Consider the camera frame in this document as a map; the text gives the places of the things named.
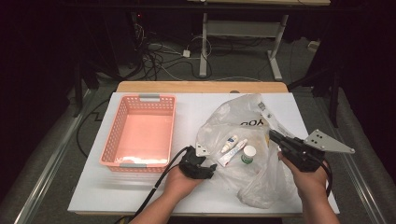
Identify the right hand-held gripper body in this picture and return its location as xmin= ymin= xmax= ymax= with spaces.
xmin=278 ymin=129 xmax=356 ymax=173

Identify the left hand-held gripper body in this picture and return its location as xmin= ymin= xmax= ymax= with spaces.
xmin=178 ymin=142 xmax=217 ymax=180

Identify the white squeeze tube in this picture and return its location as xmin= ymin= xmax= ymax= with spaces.
xmin=217 ymin=138 xmax=249 ymax=168

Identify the small white dropper bottle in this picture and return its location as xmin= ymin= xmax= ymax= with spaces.
xmin=220 ymin=134 xmax=239 ymax=154

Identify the small white bottle green label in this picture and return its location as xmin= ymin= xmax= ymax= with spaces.
xmin=241 ymin=145 xmax=257 ymax=165

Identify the clear plastic bag yellow smiley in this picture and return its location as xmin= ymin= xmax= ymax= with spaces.
xmin=195 ymin=92 xmax=304 ymax=210

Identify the pink plastic basket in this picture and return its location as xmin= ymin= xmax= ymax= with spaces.
xmin=98 ymin=93 xmax=177 ymax=174

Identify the person's left hand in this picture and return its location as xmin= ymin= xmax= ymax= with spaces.
xmin=163 ymin=166 xmax=204 ymax=200

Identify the person's right hand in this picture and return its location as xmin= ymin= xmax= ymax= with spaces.
xmin=277 ymin=151 xmax=330 ymax=198

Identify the white board mat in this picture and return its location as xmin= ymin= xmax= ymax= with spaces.
xmin=67 ymin=91 xmax=340 ymax=216

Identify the black metal stand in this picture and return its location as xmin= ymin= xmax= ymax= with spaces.
xmin=288 ymin=62 xmax=342 ymax=129
xmin=73 ymin=59 xmax=125 ymax=118

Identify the wooden table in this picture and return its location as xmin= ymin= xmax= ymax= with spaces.
xmin=115 ymin=81 xmax=289 ymax=94

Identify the left hand-held gripper black cable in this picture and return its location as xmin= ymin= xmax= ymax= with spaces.
xmin=115 ymin=146 xmax=191 ymax=224

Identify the hand-held gripper black cable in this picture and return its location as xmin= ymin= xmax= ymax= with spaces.
xmin=317 ymin=158 xmax=333 ymax=199
xmin=115 ymin=146 xmax=191 ymax=224

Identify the right hand-held gripper black cable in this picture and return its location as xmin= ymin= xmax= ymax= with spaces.
xmin=317 ymin=158 xmax=333 ymax=199

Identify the metal floor rail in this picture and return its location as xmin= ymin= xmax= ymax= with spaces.
xmin=13 ymin=90 xmax=97 ymax=224
xmin=323 ymin=124 xmax=387 ymax=224

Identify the white metal desk frame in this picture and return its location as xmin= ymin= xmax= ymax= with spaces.
xmin=199 ymin=12 xmax=289 ymax=82

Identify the tangle of floor cables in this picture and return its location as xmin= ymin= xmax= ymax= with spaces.
xmin=134 ymin=22 xmax=213 ymax=82

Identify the black floor cable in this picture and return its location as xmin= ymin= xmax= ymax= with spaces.
xmin=76 ymin=99 xmax=110 ymax=158

